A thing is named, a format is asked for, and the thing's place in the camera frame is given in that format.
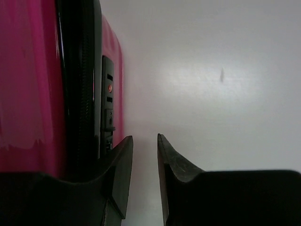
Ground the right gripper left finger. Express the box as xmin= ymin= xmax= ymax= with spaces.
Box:
xmin=0 ymin=136 xmax=133 ymax=226

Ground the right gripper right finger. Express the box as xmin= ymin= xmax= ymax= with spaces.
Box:
xmin=157 ymin=134 xmax=301 ymax=226

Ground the pink and teal kids suitcase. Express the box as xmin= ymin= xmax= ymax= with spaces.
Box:
xmin=0 ymin=0 xmax=124 ymax=181

